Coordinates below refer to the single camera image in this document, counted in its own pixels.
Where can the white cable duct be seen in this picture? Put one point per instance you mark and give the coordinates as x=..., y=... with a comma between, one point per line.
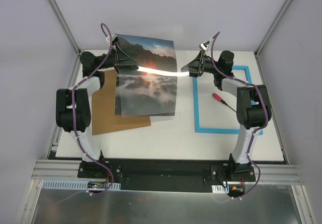
x=75, y=185
x=219, y=189

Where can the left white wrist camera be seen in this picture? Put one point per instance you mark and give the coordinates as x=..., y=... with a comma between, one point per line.
x=112, y=40

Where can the left aluminium corner post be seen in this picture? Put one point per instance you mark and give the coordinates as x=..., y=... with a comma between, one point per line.
x=63, y=23

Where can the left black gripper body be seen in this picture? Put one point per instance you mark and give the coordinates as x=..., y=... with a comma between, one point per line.
x=116, y=58

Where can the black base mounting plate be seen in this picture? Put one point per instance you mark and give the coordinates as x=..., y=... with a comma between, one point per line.
x=195, y=176

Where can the blue picture frame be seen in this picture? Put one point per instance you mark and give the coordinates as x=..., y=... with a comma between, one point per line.
x=198, y=128

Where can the brown frame backing board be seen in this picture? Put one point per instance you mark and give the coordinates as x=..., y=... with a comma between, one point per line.
x=104, y=119

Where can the sunset seascape photo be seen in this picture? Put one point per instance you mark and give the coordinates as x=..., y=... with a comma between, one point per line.
x=148, y=83

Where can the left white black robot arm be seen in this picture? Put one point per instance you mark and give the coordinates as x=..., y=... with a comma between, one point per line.
x=73, y=113

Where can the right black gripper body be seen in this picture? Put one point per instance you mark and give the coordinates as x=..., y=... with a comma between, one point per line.
x=203, y=64

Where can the aluminium corner post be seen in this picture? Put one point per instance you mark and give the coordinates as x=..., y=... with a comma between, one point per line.
x=273, y=27
x=63, y=23

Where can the front aluminium rail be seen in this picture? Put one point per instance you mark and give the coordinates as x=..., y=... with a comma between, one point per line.
x=267, y=173

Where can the right aluminium corner post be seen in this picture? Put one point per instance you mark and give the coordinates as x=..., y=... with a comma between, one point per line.
x=273, y=27

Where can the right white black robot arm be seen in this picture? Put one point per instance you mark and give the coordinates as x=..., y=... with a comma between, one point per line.
x=253, y=110

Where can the right white cable duct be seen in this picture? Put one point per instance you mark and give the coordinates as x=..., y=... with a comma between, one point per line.
x=219, y=189

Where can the red handled screwdriver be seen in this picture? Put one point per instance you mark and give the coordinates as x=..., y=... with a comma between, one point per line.
x=219, y=99

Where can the left white cable duct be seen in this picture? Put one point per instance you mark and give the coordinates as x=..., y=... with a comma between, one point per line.
x=75, y=185

